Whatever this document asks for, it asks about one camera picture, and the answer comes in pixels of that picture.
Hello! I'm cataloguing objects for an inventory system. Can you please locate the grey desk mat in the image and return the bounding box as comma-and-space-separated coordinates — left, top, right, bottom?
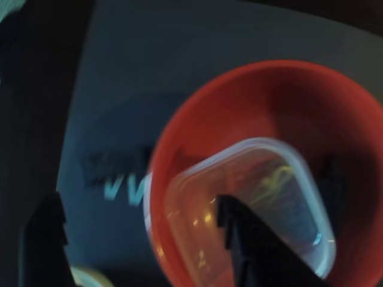
56, 0, 383, 287

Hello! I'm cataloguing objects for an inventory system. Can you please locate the yellow rubber band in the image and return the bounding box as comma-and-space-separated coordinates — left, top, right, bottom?
248, 164, 300, 210

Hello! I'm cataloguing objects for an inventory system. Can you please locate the small white bowl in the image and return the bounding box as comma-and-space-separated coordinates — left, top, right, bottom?
69, 265, 116, 287

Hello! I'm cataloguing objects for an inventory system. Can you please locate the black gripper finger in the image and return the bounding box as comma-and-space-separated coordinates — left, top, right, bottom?
215, 193, 330, 287
17, 190, 76, 287

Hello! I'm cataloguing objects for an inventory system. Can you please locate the red bowl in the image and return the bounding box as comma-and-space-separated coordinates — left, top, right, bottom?
143, 59, 383, 287

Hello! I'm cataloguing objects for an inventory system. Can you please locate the clear plastic container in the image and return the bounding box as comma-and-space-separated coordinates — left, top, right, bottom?
142, 136, 336, 283

